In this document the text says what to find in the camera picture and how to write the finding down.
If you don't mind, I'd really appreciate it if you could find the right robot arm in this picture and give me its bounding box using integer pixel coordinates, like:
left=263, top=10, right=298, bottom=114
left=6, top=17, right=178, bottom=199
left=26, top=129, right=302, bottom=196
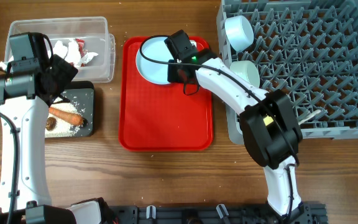
left=164, top=30, right=303, bottom=220

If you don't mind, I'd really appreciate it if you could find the red serving tray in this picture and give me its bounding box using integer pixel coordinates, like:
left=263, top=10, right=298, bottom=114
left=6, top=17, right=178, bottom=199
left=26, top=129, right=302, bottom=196
left=119, top=37, right=213, bottom=151

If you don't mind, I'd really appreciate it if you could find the light blue bowl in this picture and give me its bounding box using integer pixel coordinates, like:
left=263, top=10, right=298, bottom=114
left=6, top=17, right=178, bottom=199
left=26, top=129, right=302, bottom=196
left=224, top=16, right=254, bottom=52

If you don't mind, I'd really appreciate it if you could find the white tissue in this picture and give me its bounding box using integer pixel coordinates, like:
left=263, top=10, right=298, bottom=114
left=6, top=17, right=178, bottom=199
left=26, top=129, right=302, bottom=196
left=53, top=39, right=98, bottom=68

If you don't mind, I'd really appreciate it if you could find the red snack wrapper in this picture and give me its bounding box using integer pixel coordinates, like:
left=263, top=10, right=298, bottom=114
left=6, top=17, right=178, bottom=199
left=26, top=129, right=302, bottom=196
left=75, top=39, right=85, bottom=51

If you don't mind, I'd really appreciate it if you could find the clear plastic bin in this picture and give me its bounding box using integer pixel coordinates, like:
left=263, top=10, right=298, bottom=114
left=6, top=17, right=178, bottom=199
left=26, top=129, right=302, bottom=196
left=8, top=16, right=115, bottom=83

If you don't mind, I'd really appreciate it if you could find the brown shiitake mushroom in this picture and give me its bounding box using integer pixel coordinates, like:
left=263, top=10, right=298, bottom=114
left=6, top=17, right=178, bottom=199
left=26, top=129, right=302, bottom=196
left=45, top=117, right=57, bottom=131

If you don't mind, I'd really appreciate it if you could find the white spoon in rack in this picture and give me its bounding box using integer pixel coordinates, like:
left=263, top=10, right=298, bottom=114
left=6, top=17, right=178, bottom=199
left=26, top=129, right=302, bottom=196
left=298, top=110, right=321, bottom=125

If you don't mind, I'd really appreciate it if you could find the light blue plate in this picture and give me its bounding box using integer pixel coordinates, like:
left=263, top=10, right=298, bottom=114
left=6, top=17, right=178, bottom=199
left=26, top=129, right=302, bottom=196
left=135, top=36, right=198, bottom=85

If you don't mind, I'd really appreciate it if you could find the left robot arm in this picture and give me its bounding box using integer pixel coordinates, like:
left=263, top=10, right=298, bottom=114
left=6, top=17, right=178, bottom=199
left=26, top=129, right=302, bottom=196
left=0, top=32, right=106, bottom=223

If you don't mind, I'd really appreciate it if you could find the grey dishwasher rack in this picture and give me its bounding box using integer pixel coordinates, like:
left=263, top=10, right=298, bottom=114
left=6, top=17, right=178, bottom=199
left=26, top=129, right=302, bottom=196
left=216, top=0, right=358, bottom=139

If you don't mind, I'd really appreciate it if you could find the mint green bowl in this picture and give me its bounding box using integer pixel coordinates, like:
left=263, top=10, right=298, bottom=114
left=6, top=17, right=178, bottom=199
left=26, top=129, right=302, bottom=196
left=230, top=60, right=260, bottom=87

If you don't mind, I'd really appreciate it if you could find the pile of white rice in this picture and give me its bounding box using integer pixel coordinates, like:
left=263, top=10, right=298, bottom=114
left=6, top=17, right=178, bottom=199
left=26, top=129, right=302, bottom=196
left=45, top=101, right=88, bottom=138

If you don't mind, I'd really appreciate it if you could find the black plastic tray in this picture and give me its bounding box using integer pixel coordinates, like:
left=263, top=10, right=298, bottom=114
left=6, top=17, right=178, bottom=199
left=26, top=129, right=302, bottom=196
left=45, top=81, right=94, bottom=138

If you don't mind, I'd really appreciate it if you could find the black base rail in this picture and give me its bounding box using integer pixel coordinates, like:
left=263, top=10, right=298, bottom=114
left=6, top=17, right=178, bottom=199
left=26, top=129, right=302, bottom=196
left=110, top=203, right=329, bottom=224

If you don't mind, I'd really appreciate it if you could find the orange carrot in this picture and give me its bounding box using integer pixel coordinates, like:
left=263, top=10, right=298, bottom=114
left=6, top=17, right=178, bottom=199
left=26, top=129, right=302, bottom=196
left=49, top=108, right=84, bottom=126

